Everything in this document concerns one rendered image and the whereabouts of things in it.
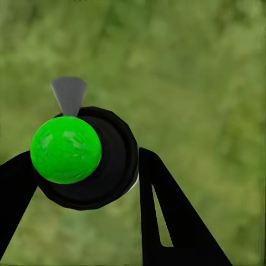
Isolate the pesticide atomizer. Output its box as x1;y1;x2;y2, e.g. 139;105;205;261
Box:
30;77;139;211

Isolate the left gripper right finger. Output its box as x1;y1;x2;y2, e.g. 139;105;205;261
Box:
139;147;232;266

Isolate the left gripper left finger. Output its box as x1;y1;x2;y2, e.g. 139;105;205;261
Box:
0;151;38;260

